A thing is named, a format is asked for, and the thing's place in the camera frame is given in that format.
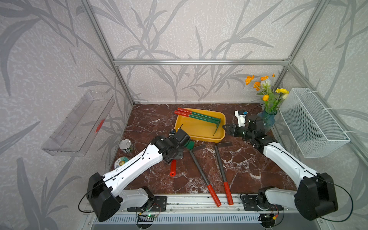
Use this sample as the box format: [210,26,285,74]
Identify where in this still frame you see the lying green label can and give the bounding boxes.
[114,157,129,169]

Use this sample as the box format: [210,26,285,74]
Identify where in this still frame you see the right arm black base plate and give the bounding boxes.
[240,194,284,212]

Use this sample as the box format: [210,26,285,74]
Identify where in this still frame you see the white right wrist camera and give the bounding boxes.
[234,110,248,127]

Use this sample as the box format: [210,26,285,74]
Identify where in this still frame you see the clear plastic wall shelf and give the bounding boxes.
[41,90,116,157]

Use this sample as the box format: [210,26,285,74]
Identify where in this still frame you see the yellow plastic storage box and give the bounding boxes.
[174,108,226,143]

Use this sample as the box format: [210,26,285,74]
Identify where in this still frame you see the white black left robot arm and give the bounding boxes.
[85,128,194,222]

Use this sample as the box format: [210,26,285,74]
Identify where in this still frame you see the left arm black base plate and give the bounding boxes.
[127,196,168,212]

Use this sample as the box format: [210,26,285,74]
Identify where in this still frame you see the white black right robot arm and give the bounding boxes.
[222,116,338,220]

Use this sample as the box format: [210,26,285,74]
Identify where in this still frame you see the green small hoe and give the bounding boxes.
[174,108,221,122]
[170,141,195,177]
[188,116,221,134]

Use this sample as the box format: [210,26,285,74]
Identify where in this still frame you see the upright metal tin can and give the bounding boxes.
[119,139,134,154]

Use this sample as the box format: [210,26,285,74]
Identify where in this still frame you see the white wire mesh basket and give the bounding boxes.
[280,88,350,158]

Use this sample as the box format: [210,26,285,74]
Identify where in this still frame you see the orange yellow artificial flowers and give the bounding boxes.
[253,73,289,115]

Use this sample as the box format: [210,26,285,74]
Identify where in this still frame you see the blue glass vase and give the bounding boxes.
[257,110,278,133]

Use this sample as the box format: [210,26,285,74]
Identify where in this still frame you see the aluminium front rail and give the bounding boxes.
[83,194,328,215]

